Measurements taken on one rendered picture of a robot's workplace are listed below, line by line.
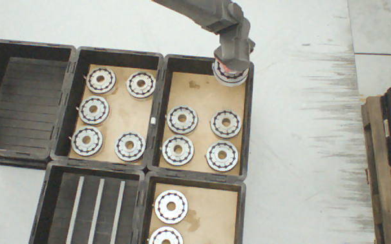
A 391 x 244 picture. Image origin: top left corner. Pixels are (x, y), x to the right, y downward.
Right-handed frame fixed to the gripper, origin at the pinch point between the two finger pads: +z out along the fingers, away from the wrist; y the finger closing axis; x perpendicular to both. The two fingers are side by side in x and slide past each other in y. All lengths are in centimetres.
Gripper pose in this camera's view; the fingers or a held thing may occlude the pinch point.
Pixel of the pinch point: (231, 64)
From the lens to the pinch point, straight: 109.3
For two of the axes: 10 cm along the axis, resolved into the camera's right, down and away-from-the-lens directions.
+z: 0.0, 3.3, 9.4
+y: 7.3, -6.5, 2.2
